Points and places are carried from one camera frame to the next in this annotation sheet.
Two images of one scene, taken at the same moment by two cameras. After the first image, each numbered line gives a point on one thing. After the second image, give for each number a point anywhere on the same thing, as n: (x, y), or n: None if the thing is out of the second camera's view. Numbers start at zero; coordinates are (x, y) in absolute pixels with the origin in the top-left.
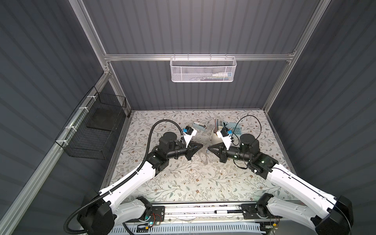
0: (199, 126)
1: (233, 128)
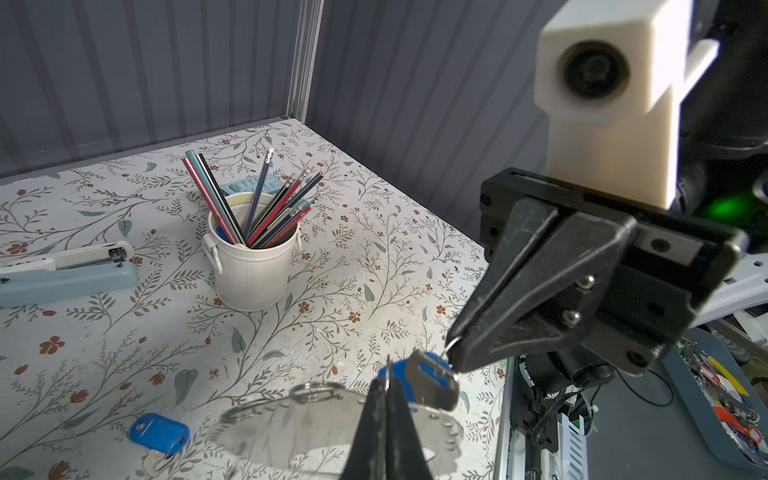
0: (66, 272)
1: (272, 185)
